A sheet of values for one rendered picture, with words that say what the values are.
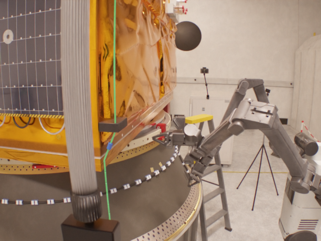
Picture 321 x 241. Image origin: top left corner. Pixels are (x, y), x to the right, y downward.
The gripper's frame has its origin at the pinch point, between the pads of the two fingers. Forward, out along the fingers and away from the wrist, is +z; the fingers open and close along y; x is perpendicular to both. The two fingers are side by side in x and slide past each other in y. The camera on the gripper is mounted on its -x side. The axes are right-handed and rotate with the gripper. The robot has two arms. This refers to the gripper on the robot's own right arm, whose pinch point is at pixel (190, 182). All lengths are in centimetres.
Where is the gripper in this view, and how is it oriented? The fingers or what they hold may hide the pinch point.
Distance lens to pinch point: 146.9
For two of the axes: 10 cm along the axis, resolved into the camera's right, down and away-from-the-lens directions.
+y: -2.1, 2.1, -9.5
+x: 8.5, 5.3, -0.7
